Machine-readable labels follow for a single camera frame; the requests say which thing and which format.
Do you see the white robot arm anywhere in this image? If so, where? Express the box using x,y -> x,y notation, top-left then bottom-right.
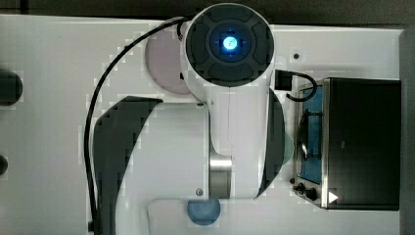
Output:
84,3 -> 285,235

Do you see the purple round plate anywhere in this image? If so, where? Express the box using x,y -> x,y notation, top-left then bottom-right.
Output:
145,30 -> 190,95

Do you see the green plastic cup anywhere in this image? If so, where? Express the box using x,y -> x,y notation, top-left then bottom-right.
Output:
283,133 -> 295,164

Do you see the black toaster oven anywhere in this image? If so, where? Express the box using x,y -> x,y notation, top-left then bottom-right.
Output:
291,77 -> 401,211

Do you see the black round pan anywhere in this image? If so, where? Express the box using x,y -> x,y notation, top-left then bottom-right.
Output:
0,70 -> 23,106

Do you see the black round pot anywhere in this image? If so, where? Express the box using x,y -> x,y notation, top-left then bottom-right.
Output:
0,156 -> 9,175

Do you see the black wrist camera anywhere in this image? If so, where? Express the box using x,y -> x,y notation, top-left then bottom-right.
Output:
274,70 -> 293,91

